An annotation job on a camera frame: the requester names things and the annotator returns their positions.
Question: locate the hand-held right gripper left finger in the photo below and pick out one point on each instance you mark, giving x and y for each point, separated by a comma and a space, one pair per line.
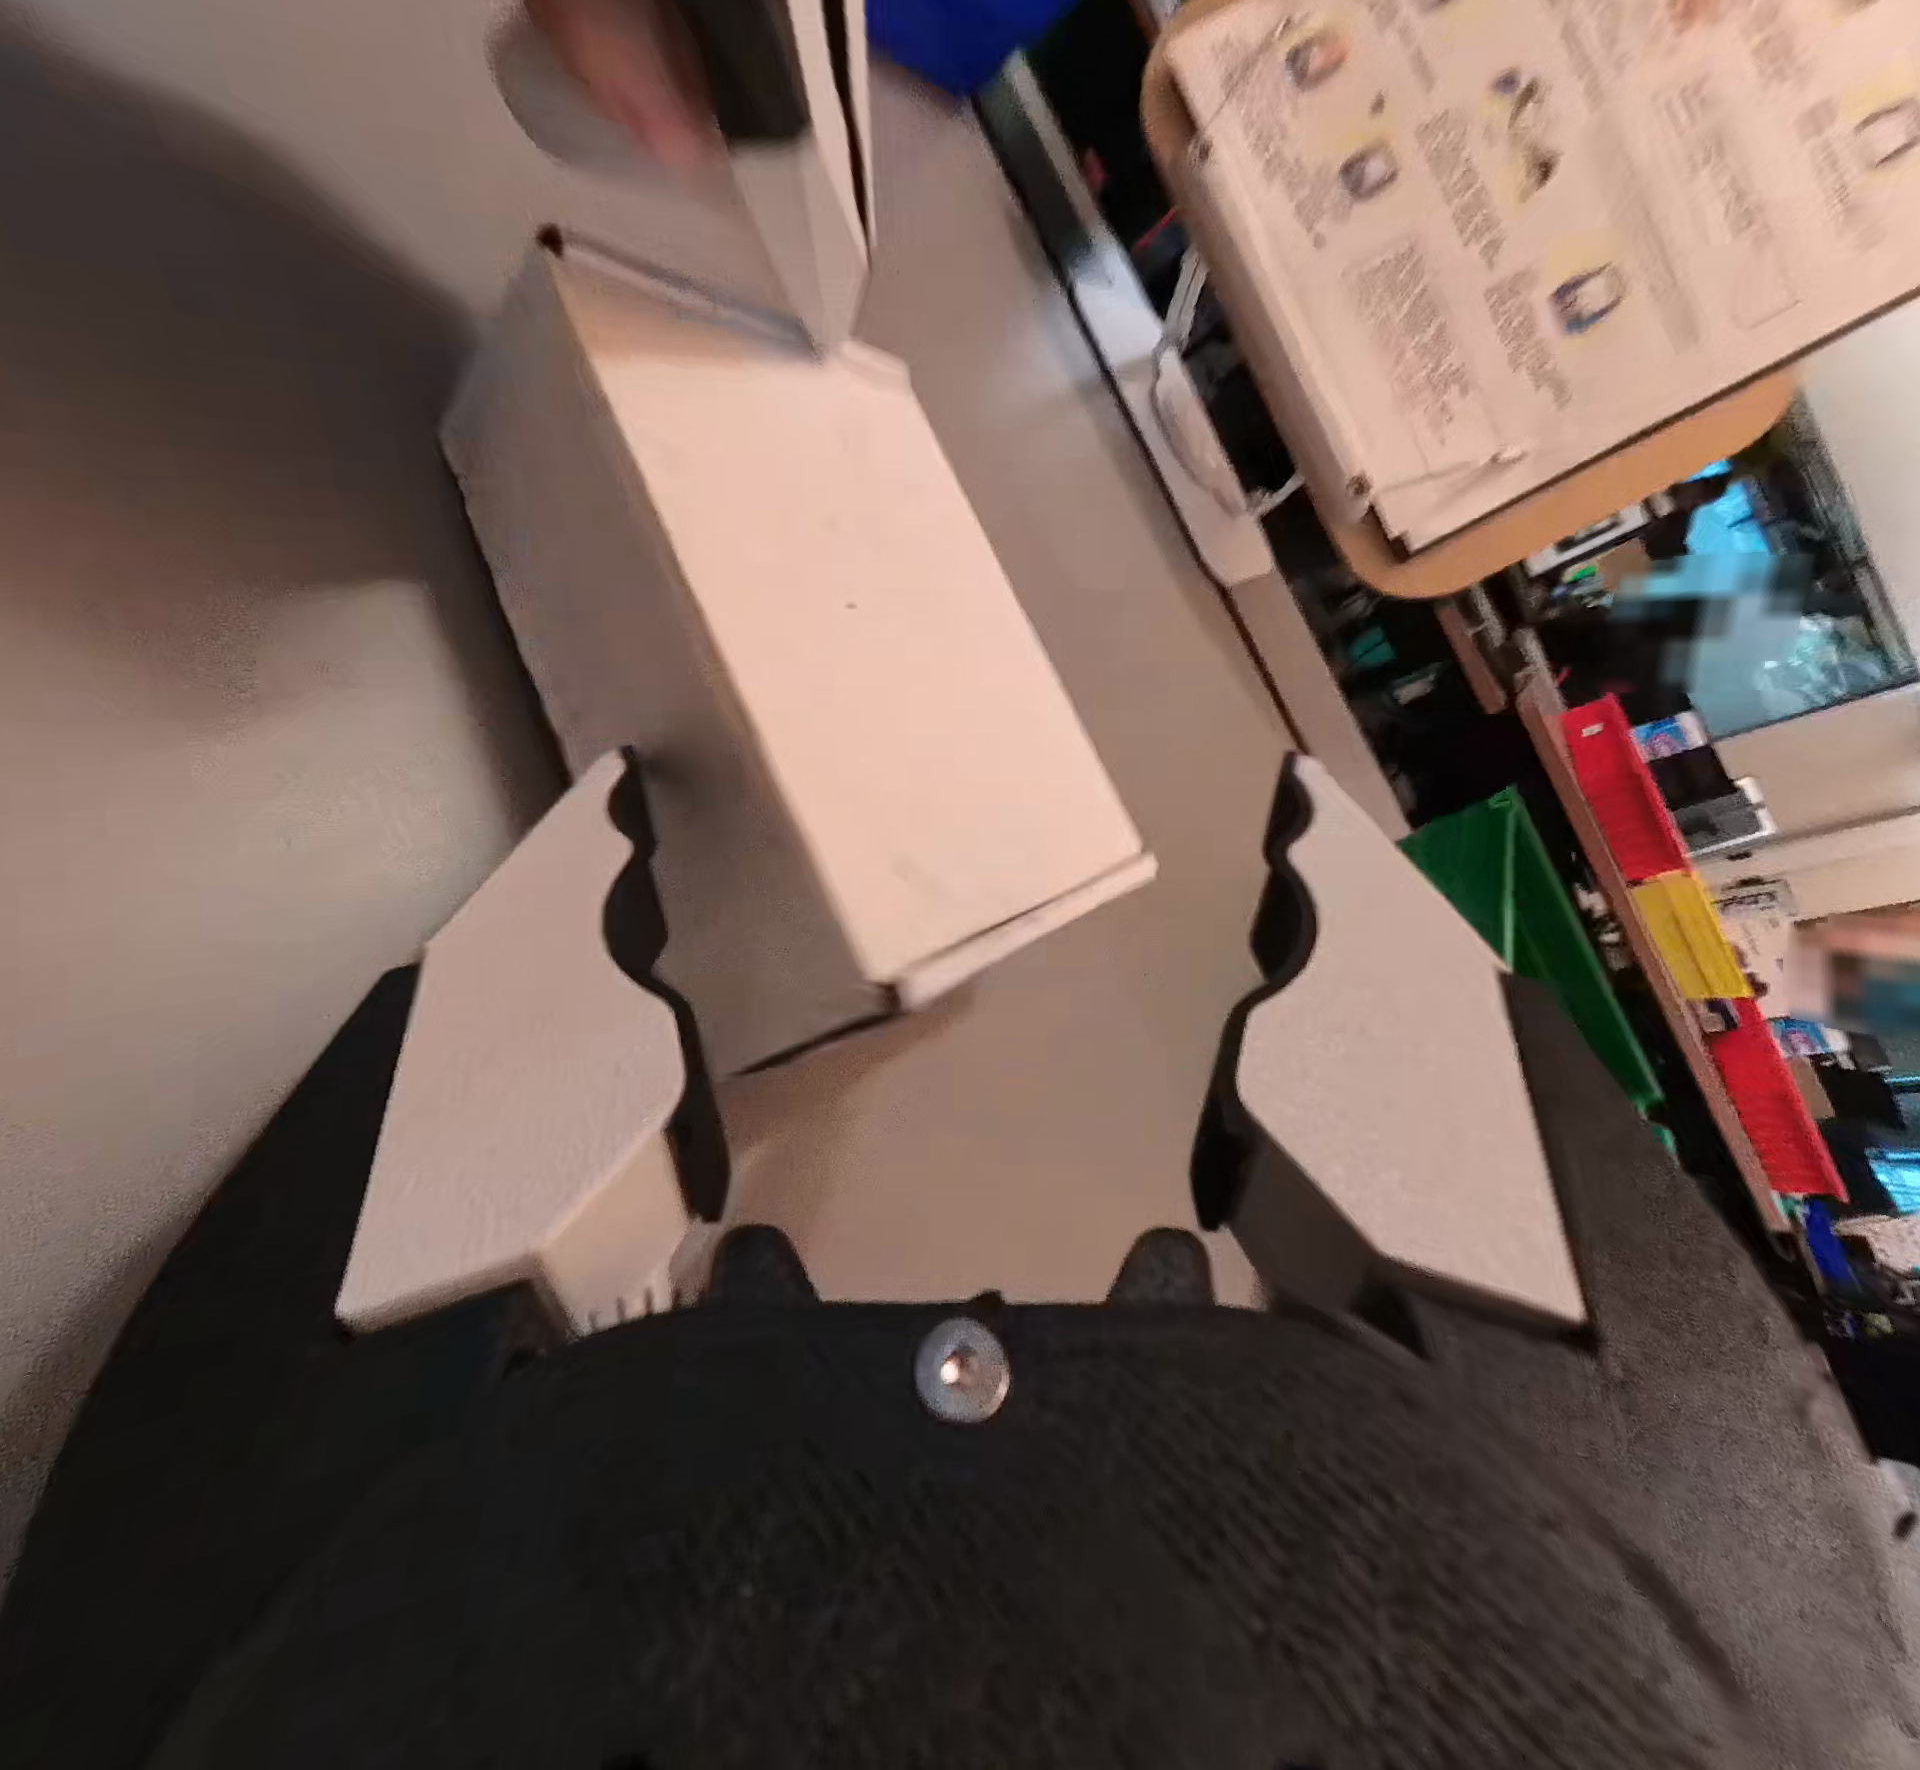
524, 1111

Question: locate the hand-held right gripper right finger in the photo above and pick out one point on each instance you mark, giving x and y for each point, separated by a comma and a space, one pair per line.
1394, 1111

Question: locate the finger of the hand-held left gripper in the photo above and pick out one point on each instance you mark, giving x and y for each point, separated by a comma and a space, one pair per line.
859, 77
803, 211

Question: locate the green plastic bin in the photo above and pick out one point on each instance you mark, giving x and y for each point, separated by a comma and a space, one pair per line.
1545, 961

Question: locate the white cardboard mailer box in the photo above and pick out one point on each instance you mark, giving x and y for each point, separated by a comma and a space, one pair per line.
839, 631

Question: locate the grey desk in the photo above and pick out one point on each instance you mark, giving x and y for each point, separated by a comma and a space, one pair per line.
225, 752

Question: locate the row of red yellow bins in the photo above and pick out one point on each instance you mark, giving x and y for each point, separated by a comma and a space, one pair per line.
1590, 901

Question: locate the yellow plastic bin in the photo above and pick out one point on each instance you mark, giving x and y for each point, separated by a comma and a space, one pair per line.
1687, 932

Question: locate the wooden instruction board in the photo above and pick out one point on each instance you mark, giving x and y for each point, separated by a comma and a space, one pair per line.
1575, 524

